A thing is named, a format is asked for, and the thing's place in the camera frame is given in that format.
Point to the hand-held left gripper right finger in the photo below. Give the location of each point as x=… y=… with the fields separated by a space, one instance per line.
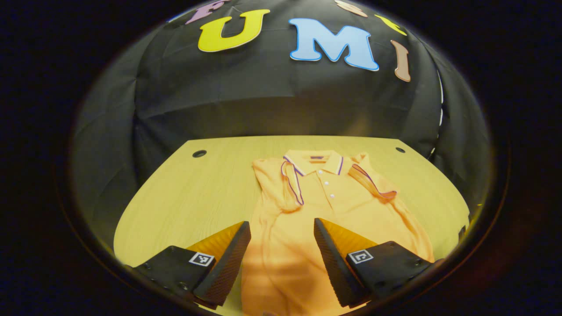
x=333 y=267

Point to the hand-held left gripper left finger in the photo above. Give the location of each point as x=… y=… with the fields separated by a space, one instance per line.
x=228 y=267

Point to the orange T-shirt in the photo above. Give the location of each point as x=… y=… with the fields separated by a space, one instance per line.
x=325 y=202

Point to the black backdrop cloth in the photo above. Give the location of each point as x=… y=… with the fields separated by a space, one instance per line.
x=263 y=101

